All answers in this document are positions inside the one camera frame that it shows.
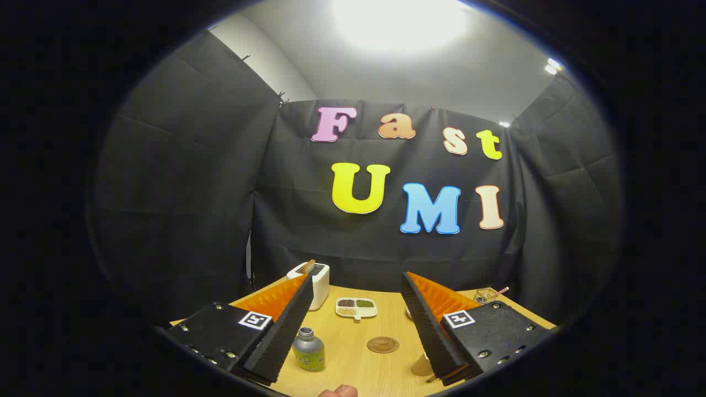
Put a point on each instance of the ceiling light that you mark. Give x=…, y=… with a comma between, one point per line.
x=400, y=22

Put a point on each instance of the round wooden coaster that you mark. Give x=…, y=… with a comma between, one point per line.
x=383, y=345

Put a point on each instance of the bread slice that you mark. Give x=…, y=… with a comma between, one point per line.
x=308, y=267

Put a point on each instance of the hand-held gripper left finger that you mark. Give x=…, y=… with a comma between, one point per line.
x=276, y=347

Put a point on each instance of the white divided dish with beans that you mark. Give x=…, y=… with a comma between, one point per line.
x=356, y=309

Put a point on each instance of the white toaster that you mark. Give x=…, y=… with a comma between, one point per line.
x=320, y=289

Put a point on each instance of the wooden table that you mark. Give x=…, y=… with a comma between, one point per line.
x=358, y=372

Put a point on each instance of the silver bottle with green label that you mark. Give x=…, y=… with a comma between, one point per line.
x=309, y=353

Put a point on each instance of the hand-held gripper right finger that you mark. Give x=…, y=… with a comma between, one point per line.
x=433, y=342

